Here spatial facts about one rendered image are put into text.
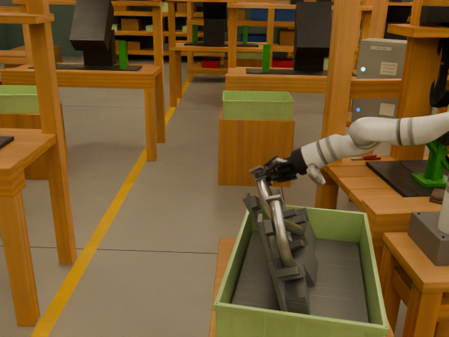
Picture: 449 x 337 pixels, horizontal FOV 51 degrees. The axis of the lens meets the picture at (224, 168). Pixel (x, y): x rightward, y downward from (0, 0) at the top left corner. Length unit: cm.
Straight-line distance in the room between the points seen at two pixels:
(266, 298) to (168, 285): 158
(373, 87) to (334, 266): 114
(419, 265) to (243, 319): 71
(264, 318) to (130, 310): 165
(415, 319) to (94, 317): 172
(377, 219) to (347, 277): 40
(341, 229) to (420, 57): 104
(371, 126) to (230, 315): 59
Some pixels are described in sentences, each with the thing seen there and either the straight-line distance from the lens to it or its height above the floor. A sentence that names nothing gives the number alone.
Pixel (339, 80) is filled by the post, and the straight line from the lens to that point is 229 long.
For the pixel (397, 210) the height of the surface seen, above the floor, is 90.
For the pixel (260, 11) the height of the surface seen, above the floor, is 129.
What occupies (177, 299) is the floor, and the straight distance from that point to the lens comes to 283.
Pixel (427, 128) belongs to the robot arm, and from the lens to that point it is 124.
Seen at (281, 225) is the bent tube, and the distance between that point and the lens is 117.
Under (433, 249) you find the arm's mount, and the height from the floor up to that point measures 90.
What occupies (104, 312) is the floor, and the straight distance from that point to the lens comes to 279.
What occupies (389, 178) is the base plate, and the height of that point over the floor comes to 90.
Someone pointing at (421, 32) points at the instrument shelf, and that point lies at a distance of 229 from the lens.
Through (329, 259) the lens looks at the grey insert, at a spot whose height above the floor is 85.
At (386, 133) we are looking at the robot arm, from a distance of 125.
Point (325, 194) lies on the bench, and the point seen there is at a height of 71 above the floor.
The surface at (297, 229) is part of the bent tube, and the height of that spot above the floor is 100.
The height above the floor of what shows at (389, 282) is 68.
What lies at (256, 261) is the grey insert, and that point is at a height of 85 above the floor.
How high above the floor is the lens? 169
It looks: 21 degrees down
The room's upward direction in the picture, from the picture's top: 1 degrees clockwise
